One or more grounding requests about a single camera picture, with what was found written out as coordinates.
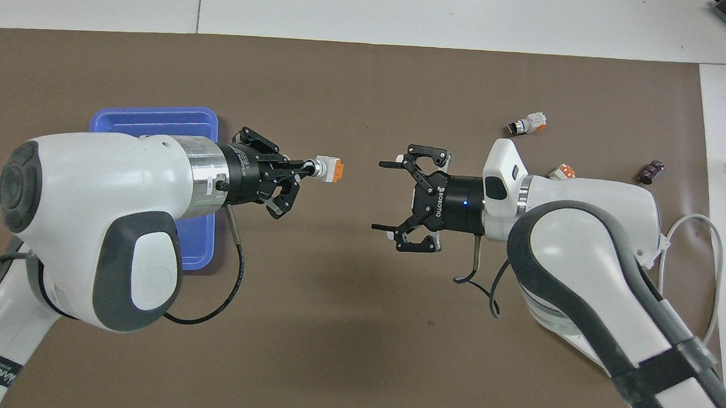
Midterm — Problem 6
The black left arm gripper cable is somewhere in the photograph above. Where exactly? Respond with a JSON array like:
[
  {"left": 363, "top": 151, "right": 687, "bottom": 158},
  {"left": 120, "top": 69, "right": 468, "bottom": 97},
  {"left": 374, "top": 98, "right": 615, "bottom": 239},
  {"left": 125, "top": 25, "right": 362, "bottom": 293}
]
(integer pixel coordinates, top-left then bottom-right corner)
[{"left": 162, "top": 203, "right": 247, "bottom": 328}]

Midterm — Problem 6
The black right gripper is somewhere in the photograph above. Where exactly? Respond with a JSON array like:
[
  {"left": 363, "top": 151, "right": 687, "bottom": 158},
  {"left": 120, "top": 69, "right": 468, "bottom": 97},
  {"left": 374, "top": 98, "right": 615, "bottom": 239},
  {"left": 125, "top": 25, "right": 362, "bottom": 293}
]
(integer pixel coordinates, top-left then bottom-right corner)
[{"left": 371, "top": 144, "right": 489, "bottom": 256}]

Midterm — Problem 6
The white orange green knob switch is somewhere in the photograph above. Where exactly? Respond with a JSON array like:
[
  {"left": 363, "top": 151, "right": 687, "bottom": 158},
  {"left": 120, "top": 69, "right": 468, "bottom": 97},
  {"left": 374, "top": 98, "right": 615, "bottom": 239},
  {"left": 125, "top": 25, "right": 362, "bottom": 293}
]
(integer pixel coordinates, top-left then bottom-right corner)
[{"left": 304, "top": 156, "right": 347, "bottom": 185}]

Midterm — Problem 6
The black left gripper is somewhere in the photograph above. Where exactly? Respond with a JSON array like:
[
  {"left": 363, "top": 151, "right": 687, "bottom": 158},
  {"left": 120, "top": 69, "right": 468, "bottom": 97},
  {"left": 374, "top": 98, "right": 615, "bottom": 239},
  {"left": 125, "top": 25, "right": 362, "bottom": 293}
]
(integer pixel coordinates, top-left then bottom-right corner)
[{"left": 221, "top": 127, "right": 313, "bottom": 221}]

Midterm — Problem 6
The blue plastic tray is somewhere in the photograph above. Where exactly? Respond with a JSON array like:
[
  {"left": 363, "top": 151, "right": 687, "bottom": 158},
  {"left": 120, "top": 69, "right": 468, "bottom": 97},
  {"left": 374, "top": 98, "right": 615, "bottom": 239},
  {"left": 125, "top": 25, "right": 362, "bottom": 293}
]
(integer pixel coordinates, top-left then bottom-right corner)
[{"left": 84, "top": 103, "right": 222, "bottom": 274}]

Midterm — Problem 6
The black arm gripper cable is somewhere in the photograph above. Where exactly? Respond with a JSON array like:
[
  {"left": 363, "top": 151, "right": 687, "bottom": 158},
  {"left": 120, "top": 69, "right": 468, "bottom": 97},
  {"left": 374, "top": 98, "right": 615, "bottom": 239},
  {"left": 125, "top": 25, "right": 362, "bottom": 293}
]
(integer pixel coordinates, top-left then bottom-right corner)
[
  {"left": 162, "top": 203, "right": 247, "bottom": 328},
  {"left": 453, "top": 234, "right": 508, "bottom": 318}
]

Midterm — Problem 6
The black right arm gripper cable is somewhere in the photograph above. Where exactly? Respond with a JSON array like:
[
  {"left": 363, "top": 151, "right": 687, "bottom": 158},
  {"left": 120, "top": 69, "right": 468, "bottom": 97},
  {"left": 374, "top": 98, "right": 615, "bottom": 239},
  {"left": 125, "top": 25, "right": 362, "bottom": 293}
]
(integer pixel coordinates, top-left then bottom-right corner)
[{"left": 453, "top": 234, "right": 508, "bottom": 318}]

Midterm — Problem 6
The brown paper mat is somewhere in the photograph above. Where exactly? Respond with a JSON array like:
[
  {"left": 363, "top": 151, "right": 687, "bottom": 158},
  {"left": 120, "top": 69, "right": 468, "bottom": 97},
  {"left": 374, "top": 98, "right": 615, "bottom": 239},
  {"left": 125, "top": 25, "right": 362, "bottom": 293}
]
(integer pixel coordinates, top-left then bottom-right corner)
[{"left": 0, "top": 27, "right": 726, "bottom": 408}]

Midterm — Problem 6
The dark brown terminal block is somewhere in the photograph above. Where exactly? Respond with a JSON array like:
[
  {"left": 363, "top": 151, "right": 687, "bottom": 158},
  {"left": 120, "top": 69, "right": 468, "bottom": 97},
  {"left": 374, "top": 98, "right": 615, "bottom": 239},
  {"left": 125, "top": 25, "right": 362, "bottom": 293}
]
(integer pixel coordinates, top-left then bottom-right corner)
[{"left": 637, "top": 159, "right": 666, "bottom": 185}]

